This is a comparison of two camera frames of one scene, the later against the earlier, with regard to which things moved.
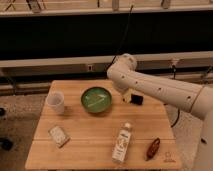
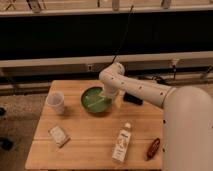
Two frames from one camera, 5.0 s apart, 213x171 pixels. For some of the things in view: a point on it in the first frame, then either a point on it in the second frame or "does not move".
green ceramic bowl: [96, 100] does not move
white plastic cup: [55, 102] does not move
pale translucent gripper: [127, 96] -> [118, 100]
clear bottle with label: [122, 144] does not move
